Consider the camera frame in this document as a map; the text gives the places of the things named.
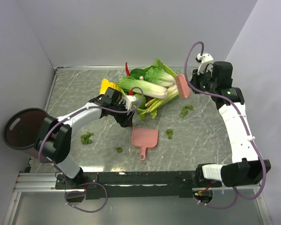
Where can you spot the green paper scrap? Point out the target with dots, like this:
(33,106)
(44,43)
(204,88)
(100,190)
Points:
(86,138)
(119,149)
(185,110)
(169,133)

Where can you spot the large green napa cabbage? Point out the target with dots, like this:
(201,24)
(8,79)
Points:
(149,89)

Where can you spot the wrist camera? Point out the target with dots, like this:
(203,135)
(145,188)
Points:
(131,101)
(204,60)

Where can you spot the brown round bin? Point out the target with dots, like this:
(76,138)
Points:
(21,130)

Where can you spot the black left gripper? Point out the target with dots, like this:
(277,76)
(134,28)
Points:
(125,120)

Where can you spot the yellow napa cabbage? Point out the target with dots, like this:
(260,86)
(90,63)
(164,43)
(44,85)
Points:
(105,84)

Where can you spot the pink dustpan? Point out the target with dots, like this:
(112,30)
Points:
(144,139)

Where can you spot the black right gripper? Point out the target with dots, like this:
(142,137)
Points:
(195,77)

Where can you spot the green bok choy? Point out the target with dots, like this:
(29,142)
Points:
(158,74)

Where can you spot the aluminium rail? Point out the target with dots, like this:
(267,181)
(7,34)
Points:
(41,182)

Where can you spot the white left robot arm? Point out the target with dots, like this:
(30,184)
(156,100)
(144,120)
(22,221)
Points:
(54,137)

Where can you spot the green celery stalks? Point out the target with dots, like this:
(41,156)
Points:
(154,104)

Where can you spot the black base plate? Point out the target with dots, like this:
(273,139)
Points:
(137,184)

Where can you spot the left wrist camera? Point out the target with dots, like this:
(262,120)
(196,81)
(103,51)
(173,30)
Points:
(131,101)

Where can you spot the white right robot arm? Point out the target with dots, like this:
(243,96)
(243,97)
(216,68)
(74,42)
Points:
(214,78)

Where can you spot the green round cabbage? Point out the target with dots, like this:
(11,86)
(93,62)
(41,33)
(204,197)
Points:
(142,101)

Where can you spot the pink hand brush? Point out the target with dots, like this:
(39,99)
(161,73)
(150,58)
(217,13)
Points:
(182,86)

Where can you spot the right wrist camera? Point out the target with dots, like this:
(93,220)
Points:
(204,60)

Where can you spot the red chili pepper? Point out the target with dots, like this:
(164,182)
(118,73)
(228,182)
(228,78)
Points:
(127,69)

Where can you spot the green plastic basket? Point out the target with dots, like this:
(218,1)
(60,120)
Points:
(156,82)

